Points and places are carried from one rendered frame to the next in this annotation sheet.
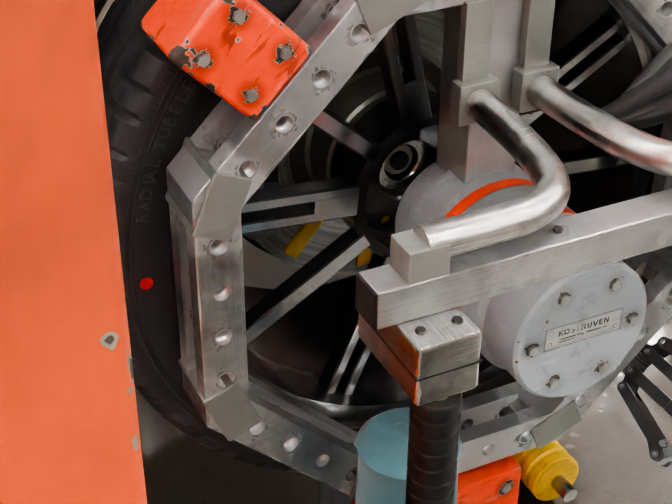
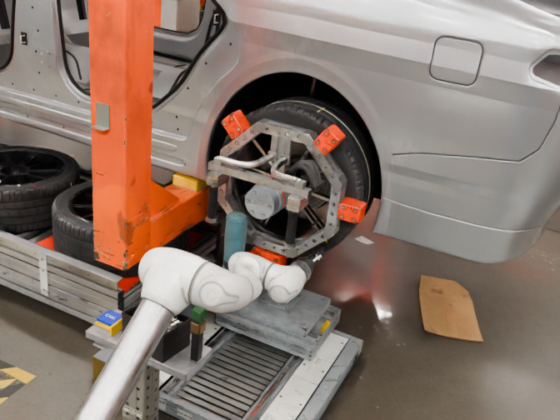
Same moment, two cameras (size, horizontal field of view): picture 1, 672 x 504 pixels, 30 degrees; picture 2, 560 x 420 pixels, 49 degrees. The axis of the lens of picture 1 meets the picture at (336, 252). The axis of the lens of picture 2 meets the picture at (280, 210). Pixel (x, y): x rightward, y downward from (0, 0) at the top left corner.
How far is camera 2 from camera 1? 2.00 m
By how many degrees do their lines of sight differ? 43
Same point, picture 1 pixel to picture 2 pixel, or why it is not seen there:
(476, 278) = (224, 169)
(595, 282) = (261, 192)
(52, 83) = (121, 83)
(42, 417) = (117, 119)
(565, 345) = (255, 204)
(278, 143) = (236, 146)
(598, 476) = (393, 353)
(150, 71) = not seen: hidden behind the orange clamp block
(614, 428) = (417, 351)
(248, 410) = (223, 200)
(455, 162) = not seen: hidden behind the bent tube
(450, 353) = (212, 177)
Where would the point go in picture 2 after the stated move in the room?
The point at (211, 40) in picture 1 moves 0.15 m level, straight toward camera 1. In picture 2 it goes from (227, 121) to (197, 126)
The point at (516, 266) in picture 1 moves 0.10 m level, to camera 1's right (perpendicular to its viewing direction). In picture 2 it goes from (232, 171) to (247, 181)
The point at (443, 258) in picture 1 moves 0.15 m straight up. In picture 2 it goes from (219, 162) to (222, 123)
